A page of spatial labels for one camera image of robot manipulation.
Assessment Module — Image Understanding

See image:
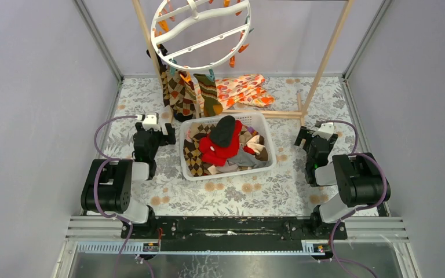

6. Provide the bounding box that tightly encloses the orange patterned cloth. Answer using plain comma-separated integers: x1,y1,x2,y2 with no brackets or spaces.
195,74,275,111

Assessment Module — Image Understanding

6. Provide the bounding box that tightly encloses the white round clip hanger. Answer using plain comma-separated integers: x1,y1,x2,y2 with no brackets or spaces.
149,1,254,72

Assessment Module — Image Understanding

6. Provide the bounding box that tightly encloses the hanging brown argyle sock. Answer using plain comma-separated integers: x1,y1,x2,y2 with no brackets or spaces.
156,54,197,122

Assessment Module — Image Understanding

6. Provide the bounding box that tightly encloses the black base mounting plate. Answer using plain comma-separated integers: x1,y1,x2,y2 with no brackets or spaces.
121,216,348,252

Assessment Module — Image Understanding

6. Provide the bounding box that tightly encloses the hanging green striped sock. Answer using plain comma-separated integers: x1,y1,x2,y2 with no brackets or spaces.
194,74,224,117

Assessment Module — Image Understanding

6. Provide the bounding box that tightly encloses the purple cable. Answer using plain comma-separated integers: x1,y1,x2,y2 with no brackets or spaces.
93,115,156,278
316,119,388,278

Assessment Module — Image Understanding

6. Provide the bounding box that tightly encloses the white laundry basket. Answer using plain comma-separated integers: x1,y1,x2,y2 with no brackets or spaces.
178,111,277,181

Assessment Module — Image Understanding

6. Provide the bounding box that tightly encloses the black sock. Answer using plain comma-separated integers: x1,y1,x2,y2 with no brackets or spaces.
208,116,236,148

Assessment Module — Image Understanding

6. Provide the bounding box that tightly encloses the wooden drying rack frame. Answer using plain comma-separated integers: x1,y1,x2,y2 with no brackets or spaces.
132,1,355,125

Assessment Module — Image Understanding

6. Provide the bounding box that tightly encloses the brown argyle sock in basket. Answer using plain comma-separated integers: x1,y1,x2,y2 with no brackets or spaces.
183,123,215,177

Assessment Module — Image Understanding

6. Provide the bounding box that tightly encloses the grey sock in basket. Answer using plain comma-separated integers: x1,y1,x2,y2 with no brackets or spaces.
227,148,268,169

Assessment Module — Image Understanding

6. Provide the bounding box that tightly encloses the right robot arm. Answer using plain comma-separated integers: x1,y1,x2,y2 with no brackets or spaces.
294,123,391,239

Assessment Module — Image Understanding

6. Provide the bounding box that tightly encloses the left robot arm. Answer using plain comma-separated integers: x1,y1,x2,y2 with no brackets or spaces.
80,123,176,238

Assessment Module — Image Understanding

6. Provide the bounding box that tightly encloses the red sock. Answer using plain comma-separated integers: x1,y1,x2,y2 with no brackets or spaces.
199,120,243,166

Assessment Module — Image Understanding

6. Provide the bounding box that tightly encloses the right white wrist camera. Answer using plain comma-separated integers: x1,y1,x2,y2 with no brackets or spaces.
313,121,335,140

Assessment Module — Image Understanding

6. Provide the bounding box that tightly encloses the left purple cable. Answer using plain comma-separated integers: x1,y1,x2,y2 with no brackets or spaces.
93,115,156,278

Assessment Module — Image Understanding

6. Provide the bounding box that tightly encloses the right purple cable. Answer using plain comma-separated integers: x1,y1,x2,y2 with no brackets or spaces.
316,119,388,278

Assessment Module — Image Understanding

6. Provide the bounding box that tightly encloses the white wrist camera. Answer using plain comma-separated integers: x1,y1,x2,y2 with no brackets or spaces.
135,112,168,135
313,121,335,140

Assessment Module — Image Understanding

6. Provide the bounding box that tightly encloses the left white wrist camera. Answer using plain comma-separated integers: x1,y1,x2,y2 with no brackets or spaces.
135,112,168,135

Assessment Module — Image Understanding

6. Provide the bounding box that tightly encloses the floral table cloth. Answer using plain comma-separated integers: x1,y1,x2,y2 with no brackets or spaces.
103,76,355,216

